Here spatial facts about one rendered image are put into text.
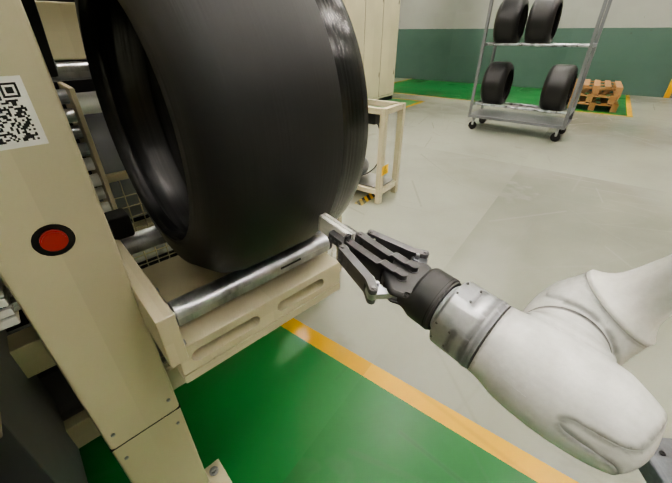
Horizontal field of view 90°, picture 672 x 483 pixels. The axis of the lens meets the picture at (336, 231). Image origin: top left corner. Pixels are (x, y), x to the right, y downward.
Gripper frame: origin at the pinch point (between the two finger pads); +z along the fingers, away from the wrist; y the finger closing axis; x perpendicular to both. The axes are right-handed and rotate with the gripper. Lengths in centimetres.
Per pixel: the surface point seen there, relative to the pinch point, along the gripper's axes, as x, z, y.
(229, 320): 17.3, 8.2, 15.8
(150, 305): 9.2, 11.5, 25.9
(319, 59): -23.8, 5.3, 0.7
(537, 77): 120, 302, -1045
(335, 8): -29.0, 8.9, -4.8
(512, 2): -34, 199, -500
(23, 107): -17.2, 22.2, 29.9
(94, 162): 7, 61, 20
